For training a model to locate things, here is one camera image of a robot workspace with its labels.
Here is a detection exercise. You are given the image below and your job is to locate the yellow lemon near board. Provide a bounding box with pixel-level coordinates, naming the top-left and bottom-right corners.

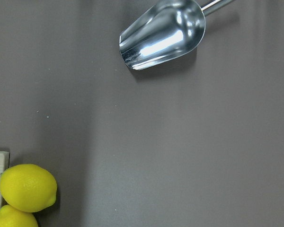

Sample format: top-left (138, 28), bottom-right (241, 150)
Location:
top-left (0, 164), bottom-right (57, 213)

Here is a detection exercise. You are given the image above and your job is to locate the metal scoop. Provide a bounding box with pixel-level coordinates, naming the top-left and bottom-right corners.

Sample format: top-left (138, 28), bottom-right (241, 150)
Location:
top-left (119, 0), bottom-right (230, 70)

